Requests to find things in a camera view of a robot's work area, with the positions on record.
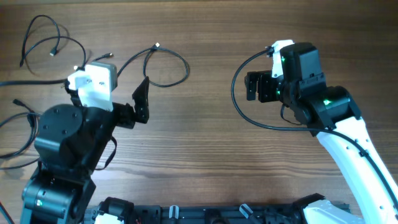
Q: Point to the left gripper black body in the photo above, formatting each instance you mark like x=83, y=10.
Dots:
x=124, y=117

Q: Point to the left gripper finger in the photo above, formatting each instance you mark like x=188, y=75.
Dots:
x=73, y=94
x=140, y=97

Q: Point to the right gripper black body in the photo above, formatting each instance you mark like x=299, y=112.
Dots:
x=270, y=88

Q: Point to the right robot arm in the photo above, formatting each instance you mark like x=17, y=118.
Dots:
x=330, y=114

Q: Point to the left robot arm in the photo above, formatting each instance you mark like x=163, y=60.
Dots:
x=70, y=142

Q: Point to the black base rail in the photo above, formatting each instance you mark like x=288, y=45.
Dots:
x=114, y=210

